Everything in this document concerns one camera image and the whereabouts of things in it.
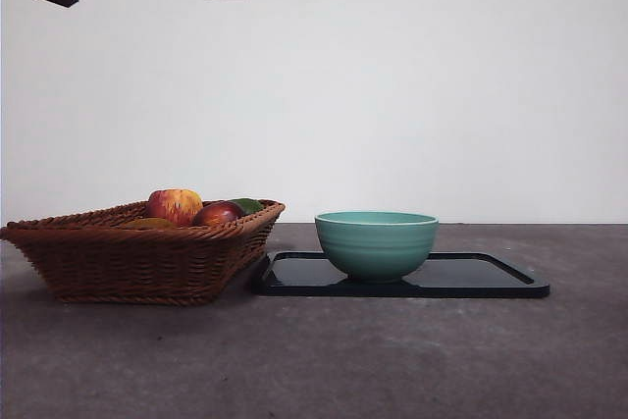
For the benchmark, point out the brown yellow kiwi fruit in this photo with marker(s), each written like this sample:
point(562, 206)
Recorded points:
point(147, 224)

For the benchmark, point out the teal ribbed bowl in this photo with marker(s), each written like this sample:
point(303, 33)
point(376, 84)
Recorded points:
point(377, 247)

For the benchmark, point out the red yellow striped apple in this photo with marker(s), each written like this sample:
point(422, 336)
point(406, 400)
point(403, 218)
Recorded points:
point(172, 205)

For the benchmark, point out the brown wicker basket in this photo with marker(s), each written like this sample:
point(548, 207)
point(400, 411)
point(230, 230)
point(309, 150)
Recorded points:
point(122, 262)

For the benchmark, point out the dark red round fruit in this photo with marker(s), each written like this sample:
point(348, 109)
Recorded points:
point(218, 215)

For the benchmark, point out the green fruit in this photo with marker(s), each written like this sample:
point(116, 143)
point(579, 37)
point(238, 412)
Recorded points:
point(250, 205)

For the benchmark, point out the dark rectangular tray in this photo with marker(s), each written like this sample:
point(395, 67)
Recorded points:
point(466, 281)

